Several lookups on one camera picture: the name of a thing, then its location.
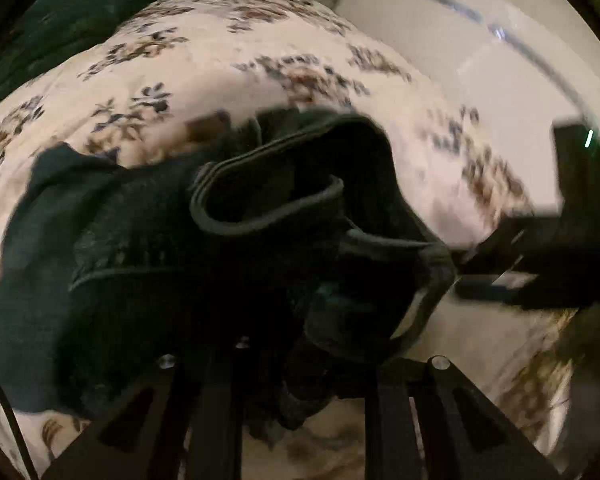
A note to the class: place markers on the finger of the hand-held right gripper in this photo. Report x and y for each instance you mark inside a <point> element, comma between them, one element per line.
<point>495,245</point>
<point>490,291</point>

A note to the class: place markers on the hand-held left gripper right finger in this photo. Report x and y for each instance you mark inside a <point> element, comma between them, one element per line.
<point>387,420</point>

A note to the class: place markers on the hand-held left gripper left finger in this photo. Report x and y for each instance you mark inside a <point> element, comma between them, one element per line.
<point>215,410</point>

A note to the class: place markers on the dark blue jeans pants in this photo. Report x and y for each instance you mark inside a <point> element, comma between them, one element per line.
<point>130,260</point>

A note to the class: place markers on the white headboard panel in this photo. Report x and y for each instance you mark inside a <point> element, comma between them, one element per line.
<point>455,35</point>

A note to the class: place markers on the floral bed quilt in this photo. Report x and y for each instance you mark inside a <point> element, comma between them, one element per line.
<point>205,75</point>

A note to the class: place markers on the small dark green pillow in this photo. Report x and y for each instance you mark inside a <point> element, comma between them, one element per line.
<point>65,5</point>

